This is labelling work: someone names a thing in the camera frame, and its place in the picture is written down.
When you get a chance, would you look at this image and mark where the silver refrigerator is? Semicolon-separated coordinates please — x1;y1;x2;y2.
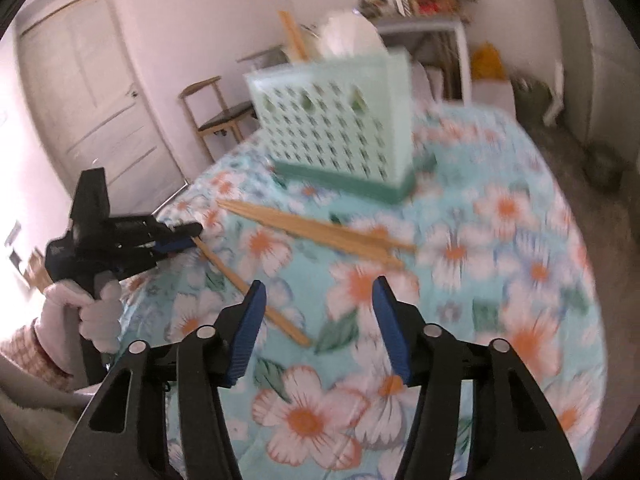
570;0;640;147

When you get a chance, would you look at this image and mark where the person's left hand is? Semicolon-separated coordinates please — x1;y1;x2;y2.
40;280;124;377

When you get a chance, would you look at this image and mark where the floral blue blanket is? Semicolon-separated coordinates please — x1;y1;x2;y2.
117;100;609;480

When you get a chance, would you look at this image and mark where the white rice paddle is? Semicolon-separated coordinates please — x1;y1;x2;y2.
319;11;387;59

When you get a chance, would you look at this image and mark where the yellow bag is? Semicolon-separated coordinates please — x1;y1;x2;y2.
472;42;509;81

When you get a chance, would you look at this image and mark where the white table with wooden top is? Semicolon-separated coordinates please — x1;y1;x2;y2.
374;10;474;107

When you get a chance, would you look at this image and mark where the white foam box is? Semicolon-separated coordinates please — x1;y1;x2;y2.
472;80;516;112

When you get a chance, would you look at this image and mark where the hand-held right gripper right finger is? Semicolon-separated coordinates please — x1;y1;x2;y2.
371;276;583;480

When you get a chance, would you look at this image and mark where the wooden chopstick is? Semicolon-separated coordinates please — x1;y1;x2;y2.
217;199;417;252
279;10;310;62
234;209;405;268
192;236;312;347

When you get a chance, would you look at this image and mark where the white panelled door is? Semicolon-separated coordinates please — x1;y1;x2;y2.
16;0;187;197

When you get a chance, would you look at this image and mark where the person's left forearm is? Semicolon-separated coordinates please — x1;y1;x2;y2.
0;317;77;396

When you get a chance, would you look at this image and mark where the green perforated utensil holder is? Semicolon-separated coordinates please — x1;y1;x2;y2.
244;45;437;206

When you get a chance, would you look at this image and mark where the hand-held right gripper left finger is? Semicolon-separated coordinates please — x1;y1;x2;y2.
55;280;268;480

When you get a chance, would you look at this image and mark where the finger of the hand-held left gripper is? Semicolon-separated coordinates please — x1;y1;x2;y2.
155;223;204;241
152;237;195;257

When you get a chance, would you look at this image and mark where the wooden chair with dark seat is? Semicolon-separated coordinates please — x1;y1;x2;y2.
179;76;259;159

